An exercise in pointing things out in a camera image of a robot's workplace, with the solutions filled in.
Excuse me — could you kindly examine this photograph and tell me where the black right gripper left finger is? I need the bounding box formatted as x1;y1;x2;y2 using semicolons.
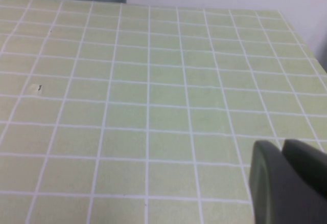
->
248;140;327;224

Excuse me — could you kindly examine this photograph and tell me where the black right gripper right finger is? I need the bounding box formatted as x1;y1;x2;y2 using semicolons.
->
282;139;327;199

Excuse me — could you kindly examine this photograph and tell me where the green checked tablecloth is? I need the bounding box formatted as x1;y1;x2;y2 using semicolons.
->
0;0;327;224

